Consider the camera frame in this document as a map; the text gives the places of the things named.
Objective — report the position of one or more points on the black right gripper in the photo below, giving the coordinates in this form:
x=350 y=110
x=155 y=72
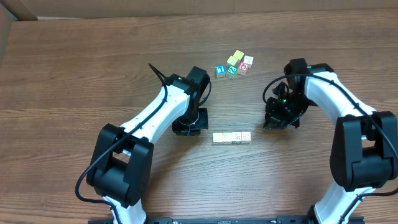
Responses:
x=275 y=119

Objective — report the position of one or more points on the cardboard box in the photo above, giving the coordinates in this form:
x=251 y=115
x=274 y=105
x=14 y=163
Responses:
x=33 y=9

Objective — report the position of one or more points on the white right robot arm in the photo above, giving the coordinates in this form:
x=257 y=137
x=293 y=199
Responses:
x=364 y=150

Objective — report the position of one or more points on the yellow block near cluster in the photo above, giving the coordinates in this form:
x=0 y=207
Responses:
x=232 y=61

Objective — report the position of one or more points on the yellow G letter block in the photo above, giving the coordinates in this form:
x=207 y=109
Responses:
x=227 y=138

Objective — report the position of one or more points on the green Z letter block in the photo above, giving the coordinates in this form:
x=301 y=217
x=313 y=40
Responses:
x=231 y=72

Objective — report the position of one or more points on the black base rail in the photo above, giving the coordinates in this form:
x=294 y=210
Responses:
x=248 y=220

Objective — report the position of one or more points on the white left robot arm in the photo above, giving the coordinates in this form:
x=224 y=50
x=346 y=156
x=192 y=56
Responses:
x=120 y=166

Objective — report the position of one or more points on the blue letter block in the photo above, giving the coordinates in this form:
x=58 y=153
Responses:
x=220 y=71

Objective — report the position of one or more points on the white picture block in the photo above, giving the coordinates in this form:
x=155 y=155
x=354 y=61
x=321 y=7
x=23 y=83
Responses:
x=248 y=60

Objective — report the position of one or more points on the yellow block cluster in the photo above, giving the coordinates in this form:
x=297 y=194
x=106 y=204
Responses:
x=238 y=55
x=232 y=61

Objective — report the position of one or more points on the yellow S letter block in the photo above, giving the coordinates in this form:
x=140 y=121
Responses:
x=236 y=137

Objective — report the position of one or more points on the red picture block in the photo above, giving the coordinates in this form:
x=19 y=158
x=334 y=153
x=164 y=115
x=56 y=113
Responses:
x=243 y=68

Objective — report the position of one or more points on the yellow K letter block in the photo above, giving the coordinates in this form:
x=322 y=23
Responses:
x=217 y=138

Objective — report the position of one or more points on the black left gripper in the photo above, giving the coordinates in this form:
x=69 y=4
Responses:
x=202 y=122

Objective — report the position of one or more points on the yellow block far cluster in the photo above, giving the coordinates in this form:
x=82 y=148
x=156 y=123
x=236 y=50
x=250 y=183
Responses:
x=238 y=55

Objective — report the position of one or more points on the red I letter block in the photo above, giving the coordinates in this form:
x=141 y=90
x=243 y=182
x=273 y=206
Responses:
x=246 y=137

